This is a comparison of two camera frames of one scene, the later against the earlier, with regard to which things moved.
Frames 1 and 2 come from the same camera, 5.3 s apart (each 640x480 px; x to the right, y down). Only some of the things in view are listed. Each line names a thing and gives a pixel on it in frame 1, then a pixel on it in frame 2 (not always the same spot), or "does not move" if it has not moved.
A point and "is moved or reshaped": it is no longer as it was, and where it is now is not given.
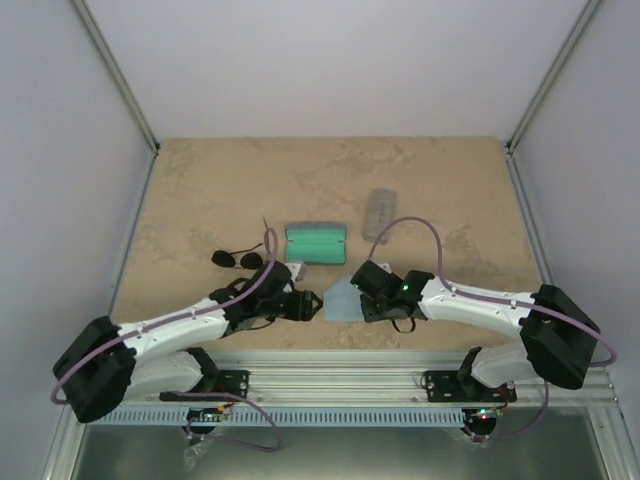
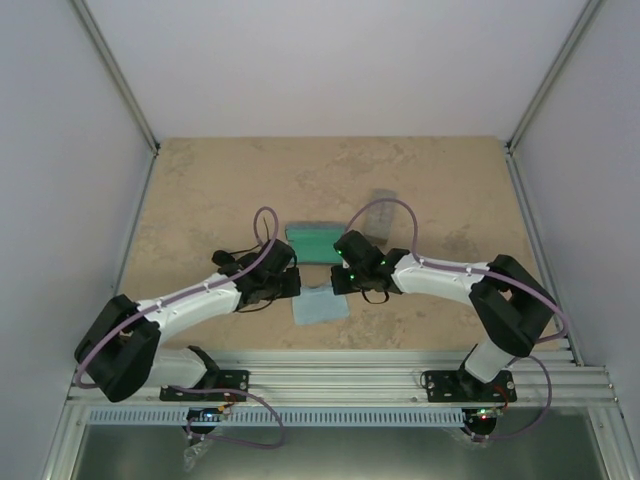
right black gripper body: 377,312 -> 344,285
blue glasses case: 316,243 does not move
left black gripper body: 295,313 -> 291,288
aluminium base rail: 377,377 does not move
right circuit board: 481,415 does not move
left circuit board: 206,415 does not move
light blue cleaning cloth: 342,302 is moved or reshaped
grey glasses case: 380,211 does not move
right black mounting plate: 445,386 does not move
